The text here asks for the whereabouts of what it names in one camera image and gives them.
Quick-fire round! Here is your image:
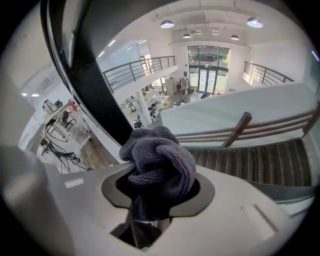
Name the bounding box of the white office desk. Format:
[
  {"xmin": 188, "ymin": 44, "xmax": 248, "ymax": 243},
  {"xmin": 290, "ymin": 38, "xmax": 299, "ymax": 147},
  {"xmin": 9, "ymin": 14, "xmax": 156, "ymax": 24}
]
[{"xmin": 37, "ymin": 99, "xmax": 94, "ymax": 161}]

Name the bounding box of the dark wooden staircase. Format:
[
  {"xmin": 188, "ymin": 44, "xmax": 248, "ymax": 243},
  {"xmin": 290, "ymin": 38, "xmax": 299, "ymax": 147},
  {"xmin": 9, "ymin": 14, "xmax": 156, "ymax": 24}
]
[{"xmin": 188, "ymin": 138, "xmax": 314, "ymax": 188}]

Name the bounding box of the silver metal kettle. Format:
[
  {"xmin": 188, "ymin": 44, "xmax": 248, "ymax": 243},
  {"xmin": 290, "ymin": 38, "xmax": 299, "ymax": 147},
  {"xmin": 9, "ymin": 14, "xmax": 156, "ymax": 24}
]
[{"xmin": 42, "ymin": 99, "xmax": 57, "ymax": 115}]

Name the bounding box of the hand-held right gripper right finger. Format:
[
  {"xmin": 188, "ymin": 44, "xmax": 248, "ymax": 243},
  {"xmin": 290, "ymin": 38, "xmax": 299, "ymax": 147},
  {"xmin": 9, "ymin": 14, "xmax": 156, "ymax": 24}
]
[{"xmin": 144, "ymin": 165, "xmax": 296, "ymax": 256}]

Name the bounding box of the white half wall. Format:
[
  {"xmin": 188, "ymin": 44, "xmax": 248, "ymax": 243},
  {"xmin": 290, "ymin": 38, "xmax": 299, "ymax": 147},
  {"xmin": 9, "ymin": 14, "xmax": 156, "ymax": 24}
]
[{"xmin": 159, "ymin": 82, "xmax": 316, "ymax": 137}]

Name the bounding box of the brown wooden stair railing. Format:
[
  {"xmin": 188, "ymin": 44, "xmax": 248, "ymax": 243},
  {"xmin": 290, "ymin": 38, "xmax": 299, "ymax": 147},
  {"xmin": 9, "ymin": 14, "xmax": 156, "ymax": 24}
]
[{"xmin": 174, "ymin": 101, "xmax": 320, "ymax": 149}]

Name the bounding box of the dark metal mezzanine railing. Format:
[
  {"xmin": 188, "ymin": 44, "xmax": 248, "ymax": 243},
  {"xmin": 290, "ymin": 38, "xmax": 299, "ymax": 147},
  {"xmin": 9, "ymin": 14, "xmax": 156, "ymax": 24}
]
[
  {"xmin": 102, "ymin": 55, "xmax": 176, "ymax": 94},
  {"xmin": 243, "ymin": 60, "xmax": 295, "ymax": 86}
]

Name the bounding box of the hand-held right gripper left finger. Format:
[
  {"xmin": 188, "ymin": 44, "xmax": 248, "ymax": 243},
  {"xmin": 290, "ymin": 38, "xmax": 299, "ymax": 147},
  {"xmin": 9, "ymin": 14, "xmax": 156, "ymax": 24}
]
[{"xmin": 0, "ymin": 144, "xmax": 141, "ymax": 256}]

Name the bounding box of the black cable bundle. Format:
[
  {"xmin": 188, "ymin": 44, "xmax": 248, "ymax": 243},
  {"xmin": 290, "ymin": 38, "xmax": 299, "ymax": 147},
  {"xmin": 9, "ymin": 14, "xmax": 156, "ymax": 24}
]
[{"xmin": 41, "ymin": 124, "xmax": 89, "ymax": 175}]

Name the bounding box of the black office chair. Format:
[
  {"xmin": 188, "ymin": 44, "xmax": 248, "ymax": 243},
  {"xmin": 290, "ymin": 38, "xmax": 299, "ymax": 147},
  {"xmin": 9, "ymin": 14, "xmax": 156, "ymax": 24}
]
[{"xmin": 61, "ymin": 110, "xmax": 75, "ymax": 129}]

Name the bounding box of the tall glass entrance door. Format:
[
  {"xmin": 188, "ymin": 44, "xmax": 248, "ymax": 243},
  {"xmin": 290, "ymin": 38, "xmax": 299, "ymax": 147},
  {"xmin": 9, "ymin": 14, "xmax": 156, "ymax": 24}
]
[{"xmin": 187, "ymin": 45, "xmax": 231, "ymax": 95}]

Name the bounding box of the white support column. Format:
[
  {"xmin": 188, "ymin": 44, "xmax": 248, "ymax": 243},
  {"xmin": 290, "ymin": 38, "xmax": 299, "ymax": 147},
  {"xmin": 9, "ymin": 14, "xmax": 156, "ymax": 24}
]
[{"xmin": 135, "ymin": 90, "xmax": 153, "ymax": 126}]

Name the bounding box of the ceiling air conditioner unit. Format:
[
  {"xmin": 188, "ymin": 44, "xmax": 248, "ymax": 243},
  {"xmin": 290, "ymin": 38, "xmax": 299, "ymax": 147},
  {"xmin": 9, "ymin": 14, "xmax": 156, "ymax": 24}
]
[{"xmin": 36, "ymin": 75, "xmax": 55, "ymax": 91}]

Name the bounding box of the grey microfibre cloth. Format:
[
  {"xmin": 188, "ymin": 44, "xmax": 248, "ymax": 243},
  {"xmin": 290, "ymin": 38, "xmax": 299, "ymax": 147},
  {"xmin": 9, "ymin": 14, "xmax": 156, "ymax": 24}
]
[{"xmin": 119, "ymin": 125, "xmax": 197, "ymax": 249}]

